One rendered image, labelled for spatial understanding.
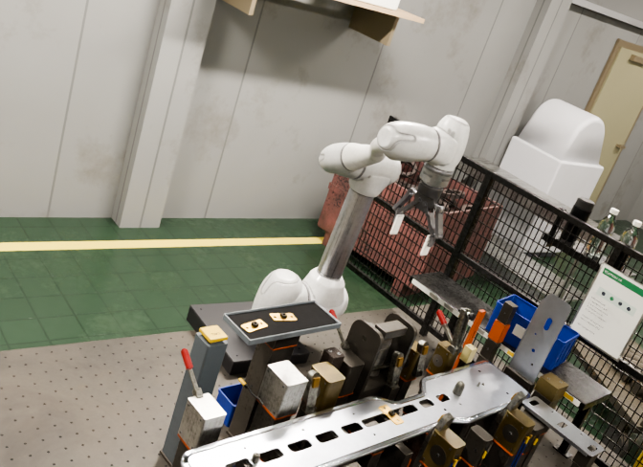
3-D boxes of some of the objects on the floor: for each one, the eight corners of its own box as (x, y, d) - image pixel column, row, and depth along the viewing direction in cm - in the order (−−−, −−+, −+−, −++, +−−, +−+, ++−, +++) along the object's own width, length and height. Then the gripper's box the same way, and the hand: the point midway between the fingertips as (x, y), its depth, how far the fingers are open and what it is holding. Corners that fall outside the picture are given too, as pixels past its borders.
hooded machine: (513, 227, 787) (571, 100, 733) (562, 257, 742) (628, 124, 688) (470, 227, 739) (529, 91, 685) (519, 260, 694) (587, 117, 640)
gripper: (396, 166, 224) (373, 226, 232) (454, 201, 209) (429, 265, 216) (411, 166, 229) (388, 225, 237) (470, 201, 214) (443, 263, 221)
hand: (409, 241), depth 226 cm, fingers open, 13 cm apart
